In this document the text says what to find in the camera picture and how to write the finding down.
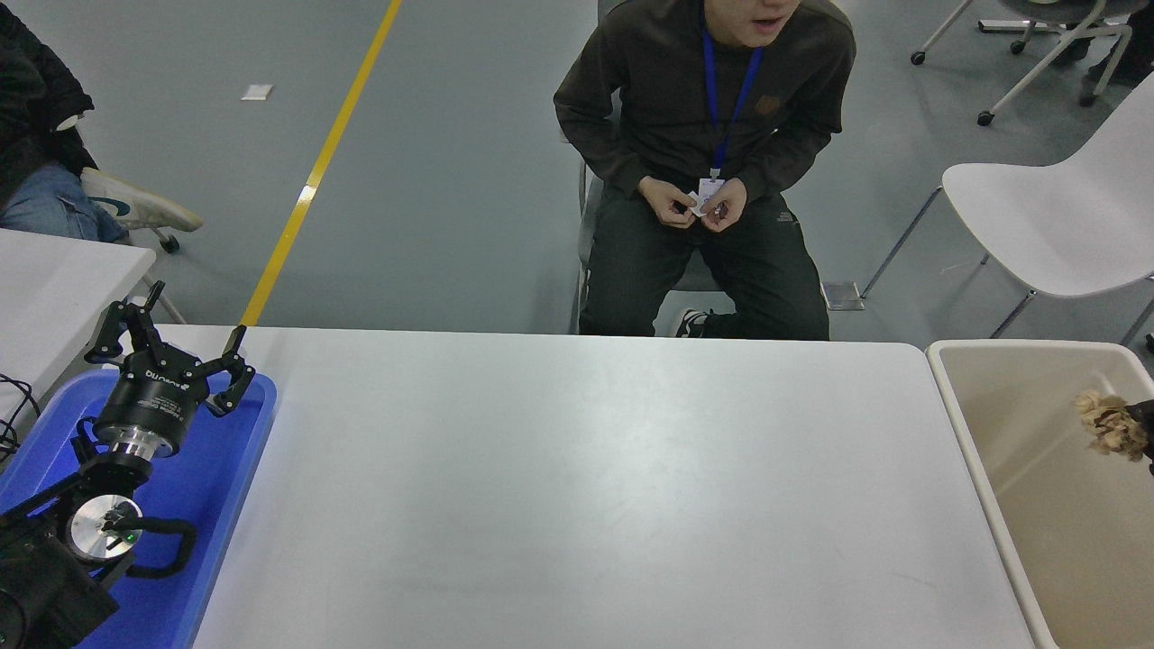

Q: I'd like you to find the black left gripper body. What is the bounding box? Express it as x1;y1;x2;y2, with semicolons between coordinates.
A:
94;354;208;449

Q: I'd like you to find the tan paper ball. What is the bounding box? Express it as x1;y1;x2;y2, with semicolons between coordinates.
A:
1073;389;1150;462

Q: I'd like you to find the person's right hand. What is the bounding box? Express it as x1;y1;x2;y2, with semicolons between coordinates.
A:
637;176;697;229

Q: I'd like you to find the person's left hand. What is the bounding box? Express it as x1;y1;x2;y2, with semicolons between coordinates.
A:
701;178;747;235

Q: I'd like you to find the white side table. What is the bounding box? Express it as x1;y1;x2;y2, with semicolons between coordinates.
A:
0;229;157;434

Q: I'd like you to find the white swivel chair with casters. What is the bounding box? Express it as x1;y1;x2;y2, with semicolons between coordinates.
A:
54;114;188;325

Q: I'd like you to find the blue plastic tray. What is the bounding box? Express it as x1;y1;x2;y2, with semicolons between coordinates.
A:
0;368;279;649

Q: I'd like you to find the large pale bin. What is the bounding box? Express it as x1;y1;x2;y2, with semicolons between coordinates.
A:
927;338;1154;649

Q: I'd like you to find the yellow floor tape line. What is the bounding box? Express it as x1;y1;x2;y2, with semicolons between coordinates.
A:
239;0;404;327

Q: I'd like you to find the white shell chair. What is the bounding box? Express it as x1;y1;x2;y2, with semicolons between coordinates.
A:
861;70;1154;348

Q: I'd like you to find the person in blue jeans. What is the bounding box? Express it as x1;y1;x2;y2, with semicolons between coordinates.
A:
0;0;129;244

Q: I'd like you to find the person in black trousers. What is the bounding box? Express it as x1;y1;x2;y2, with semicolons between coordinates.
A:
1050;0;1154;88

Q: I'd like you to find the white-legged office chair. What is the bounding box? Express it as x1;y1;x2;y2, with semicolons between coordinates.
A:
911;0;1135;127

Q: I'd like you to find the black cable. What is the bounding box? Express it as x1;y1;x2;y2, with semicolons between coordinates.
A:
0;372;42;462

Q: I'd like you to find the blue lanyard with badge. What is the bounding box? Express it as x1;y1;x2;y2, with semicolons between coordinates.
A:
696;9;765;215

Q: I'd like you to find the person with blue lanyard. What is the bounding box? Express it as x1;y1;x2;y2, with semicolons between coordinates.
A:
553;0;857;341

